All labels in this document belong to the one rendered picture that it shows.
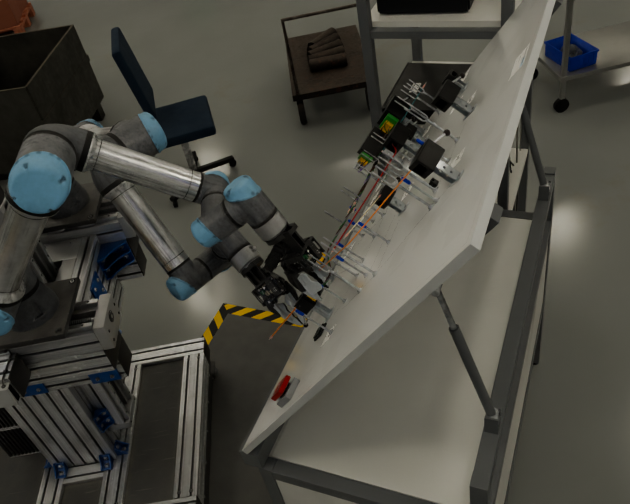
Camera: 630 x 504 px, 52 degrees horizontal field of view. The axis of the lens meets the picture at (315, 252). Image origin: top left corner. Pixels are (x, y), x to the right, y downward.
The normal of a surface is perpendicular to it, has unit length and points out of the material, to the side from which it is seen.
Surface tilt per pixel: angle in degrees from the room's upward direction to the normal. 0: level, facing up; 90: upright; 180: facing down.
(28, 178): 84
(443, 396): 0
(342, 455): 0
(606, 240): 0
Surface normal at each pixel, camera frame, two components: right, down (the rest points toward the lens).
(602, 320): -0.17, -0.74
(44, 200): 0.22, 0.54
